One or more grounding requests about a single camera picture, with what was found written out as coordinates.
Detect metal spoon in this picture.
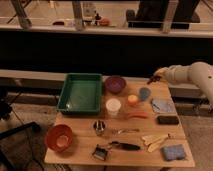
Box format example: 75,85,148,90
112,129,140,135

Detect green plastic tray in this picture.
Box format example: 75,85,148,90
57,73,102,115

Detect small metal cup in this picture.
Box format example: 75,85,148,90
93,120,106,136

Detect white plastic cup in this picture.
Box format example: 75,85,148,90
106,98,121,117

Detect blue sponge block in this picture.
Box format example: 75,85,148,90
161,144,186,161

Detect black rectangular block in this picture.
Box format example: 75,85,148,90
157,116,179,125

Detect purple bowl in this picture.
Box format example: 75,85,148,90
105,76,126,94

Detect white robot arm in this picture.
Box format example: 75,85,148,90
148,62,213,109

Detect wooden utensil pieces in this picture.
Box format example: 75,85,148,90
141,134,171,152

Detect wooden table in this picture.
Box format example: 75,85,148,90
45,81,195,168

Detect orange yellow ball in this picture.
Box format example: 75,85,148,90
127,95,139,106

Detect orange carrot toy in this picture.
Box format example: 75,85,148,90
126,112,148,119

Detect blue folded cloth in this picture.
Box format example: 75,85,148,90
151,99,176,114

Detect red bowl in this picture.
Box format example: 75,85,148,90
45,124,73,152

